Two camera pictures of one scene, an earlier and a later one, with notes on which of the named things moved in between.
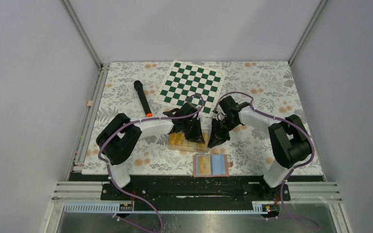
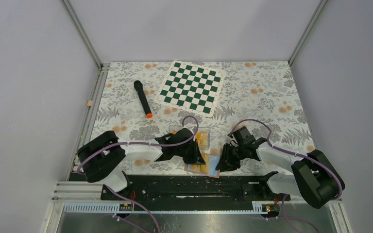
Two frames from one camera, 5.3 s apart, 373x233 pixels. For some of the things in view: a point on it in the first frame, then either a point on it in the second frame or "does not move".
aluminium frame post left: [80, 29] does not move
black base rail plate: [193, 192] does not move
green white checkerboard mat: [183, 81] does not move
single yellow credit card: [204, 165] → [202, 167]
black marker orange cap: [139, 86] does not move
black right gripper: [217, 137] → [226, 163]
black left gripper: [197, 136] → [196, 158]
